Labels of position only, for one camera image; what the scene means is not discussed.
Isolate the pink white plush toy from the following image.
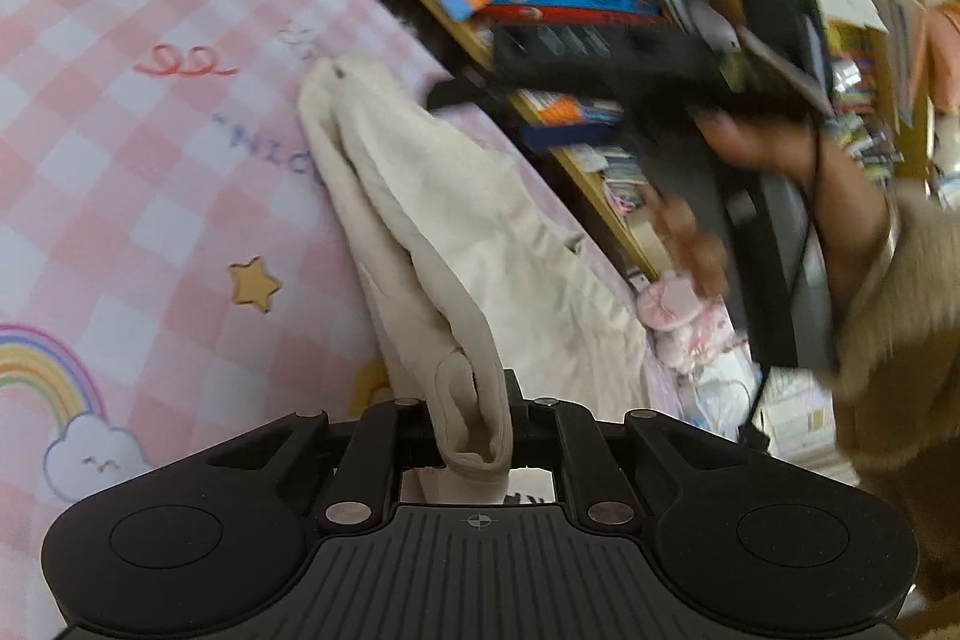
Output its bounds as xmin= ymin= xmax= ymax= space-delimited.
xmin=636 ymin=276 xmax=758 ymax=386

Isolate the cream T-shirt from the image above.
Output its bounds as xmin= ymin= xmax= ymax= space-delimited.
xmin=298 ymin=56 xmax=652 ymax=506

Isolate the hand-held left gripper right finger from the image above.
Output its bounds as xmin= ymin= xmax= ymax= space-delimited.
xmin=504 ymin=370 xmax=751 ymax=528

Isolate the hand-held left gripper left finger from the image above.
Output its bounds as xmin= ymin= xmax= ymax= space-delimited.
xmin=206 ymin=396 xmax=440 ymax=532

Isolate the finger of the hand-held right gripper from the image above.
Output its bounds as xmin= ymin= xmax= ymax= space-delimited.
xmin=426 ymin=72 xmax=511 ymax=112

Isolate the pink checked cartoon sheet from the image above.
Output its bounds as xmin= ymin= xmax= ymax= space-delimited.
xmin=0 ymin=0 xmax=661 ymax=640

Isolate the person's right hand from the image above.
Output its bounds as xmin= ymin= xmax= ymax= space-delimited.
xmin=649 ymin=111 xmax=897 ymax=311

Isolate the person's right forearm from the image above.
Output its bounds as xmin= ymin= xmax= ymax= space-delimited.
xmin=825 ymin=190 xmax=960 ymax=640

